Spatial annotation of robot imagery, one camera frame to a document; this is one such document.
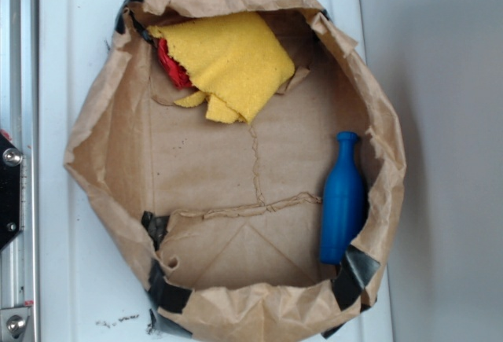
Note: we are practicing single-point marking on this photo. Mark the yellow cloth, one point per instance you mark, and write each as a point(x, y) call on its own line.
point(235, 63)

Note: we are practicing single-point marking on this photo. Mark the brown paper bag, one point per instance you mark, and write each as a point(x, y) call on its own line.
point(221, 222)

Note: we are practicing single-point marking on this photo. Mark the blue plastic bottle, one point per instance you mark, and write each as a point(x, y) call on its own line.
point(343, 203)

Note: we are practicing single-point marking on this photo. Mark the red crumpled item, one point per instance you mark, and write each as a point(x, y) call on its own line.
point(175, 72)

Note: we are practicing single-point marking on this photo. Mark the white plastic tray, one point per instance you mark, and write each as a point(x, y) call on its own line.
point(88, 290)

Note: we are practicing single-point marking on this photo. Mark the black metal bracket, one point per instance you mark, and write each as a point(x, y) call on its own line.
point(10, 187)

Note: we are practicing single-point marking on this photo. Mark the aluminium frame rail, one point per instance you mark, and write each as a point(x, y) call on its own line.
point(19, 101)

